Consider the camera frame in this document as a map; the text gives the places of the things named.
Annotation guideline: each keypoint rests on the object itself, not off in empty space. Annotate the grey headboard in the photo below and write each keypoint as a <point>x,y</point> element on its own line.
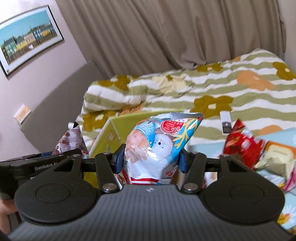
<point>57,99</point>

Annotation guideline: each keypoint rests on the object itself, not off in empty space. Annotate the white remote control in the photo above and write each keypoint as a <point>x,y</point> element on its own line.
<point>225,121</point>

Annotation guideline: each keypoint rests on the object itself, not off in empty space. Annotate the beige curtain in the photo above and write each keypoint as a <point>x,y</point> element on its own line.
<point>150,34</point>

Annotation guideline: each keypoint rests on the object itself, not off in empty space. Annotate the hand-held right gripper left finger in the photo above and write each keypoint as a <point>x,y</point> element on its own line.
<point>119,160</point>

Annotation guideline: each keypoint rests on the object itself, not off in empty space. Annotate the green carton box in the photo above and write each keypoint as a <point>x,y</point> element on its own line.
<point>108,136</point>

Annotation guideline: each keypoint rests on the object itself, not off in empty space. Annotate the framed wall picture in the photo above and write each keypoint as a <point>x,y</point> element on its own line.
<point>27,39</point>

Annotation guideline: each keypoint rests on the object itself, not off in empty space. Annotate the beige wall switch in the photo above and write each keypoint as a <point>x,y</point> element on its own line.
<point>22,113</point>

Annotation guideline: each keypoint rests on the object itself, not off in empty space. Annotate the striped floral quilt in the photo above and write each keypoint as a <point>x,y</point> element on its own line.
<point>208,88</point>

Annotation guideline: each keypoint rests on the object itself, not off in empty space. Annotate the blue white snack bag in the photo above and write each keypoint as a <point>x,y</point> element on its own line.
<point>157,143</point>

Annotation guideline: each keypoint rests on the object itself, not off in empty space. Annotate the cream snack packet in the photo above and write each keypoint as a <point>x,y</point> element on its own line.
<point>276,160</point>

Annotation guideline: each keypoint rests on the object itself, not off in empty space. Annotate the person's left hand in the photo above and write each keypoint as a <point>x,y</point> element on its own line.
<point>5,213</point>

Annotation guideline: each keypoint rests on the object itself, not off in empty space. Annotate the pink snack packet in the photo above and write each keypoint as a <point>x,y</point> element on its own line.
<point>289,183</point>

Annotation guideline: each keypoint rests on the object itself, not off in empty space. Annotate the red snack bag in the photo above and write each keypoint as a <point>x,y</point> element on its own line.
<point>242,143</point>

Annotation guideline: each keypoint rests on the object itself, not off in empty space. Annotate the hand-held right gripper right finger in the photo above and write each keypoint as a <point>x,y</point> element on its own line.
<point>182,162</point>

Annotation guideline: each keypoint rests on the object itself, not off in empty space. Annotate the daisy print table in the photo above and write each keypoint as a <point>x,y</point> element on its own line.
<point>289,201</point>

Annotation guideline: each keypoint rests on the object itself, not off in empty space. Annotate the brown white snack bag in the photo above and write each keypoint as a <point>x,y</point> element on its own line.
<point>71,141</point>

